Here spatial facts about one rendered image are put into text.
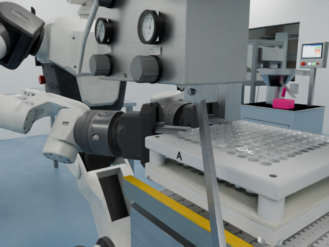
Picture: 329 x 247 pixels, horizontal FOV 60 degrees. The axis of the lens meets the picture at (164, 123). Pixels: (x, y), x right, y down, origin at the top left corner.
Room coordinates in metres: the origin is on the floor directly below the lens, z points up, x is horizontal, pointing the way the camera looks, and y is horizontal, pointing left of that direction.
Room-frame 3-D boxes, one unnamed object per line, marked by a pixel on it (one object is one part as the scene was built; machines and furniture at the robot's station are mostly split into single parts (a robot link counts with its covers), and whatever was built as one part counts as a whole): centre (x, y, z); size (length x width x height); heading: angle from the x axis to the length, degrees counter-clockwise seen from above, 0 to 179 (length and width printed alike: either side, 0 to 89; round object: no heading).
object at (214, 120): (0.57, -0.11, 1.03); 0.06 x 0.03 x 0.02; 29
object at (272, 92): (3.01, -1.23, 0.95); 0.49 x 0.36 x 0.38; 35
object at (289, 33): (6.02, -2.17, 1.43); 1.32 x 0.01 x 1.11; 35
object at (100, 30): (0.44, 0.09, 1.19); 0.04 x 0.01 x 0.04; 37
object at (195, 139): (0.42, -0.05, 1.00); 0.01 x 0.01 x 0.07
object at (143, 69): (0.34, 0.02, 1.14); 0.03 x 0.03 x 0.04; 37
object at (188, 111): (0.65, -0.07, 1.01); 0.12 x 0.10 x 0.13; 29
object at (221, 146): (0.38, -0.08, 1.00); 0.01 x 0.01 x 0.07
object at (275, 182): (0.44, -0.14, 1.02); 0.25 x 0.24 x 0.02; 127
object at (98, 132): (0.52, 0.07, 1.01); 0.12 x 0.10 x 0.13; 69
